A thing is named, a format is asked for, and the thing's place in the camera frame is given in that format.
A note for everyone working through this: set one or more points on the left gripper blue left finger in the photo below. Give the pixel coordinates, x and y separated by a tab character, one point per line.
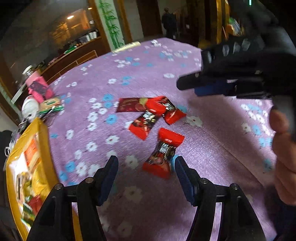
104	180

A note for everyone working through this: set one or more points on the brown label cracker pack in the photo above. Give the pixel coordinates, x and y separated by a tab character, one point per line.
23	187

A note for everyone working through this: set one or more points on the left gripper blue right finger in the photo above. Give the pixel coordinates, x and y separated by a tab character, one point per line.
188	179

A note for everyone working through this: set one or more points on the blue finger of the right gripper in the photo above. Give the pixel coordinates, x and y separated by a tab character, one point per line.
220	87

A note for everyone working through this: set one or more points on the dark maroon chocolate packet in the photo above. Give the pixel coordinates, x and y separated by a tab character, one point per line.
133	104

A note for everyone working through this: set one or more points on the purple floral tablecloth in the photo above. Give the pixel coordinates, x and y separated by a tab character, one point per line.
227	140

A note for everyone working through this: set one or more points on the pink sleeved glass bottle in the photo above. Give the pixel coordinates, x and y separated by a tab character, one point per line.
36	84

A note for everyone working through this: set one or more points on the yellow sandwich cracker pack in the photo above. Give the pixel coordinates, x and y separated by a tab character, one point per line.
39	183

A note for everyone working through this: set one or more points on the small red candy packet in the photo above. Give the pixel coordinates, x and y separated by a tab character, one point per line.
35	203

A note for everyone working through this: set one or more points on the green biscuit packet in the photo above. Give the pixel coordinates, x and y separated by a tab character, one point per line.
51	105

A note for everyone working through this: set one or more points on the red black candy lower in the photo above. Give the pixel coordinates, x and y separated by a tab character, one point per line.
159	162

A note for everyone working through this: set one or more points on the white round container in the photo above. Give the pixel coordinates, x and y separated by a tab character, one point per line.
30	108

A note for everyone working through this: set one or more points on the yellow white cardboard box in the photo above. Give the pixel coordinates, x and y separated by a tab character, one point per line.
30	175

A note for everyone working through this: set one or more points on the cream tube on table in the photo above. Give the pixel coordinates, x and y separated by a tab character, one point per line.
127	47

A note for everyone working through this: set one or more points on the orange soda cracker pack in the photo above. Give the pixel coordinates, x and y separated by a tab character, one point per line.
32	154

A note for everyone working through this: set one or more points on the green pea snack packet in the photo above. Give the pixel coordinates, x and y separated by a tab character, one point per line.
27	216

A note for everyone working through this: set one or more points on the red black candy packet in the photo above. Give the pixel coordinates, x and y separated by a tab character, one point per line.
141	126

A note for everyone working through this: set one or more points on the person right hand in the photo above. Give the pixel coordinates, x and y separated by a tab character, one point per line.
284	148

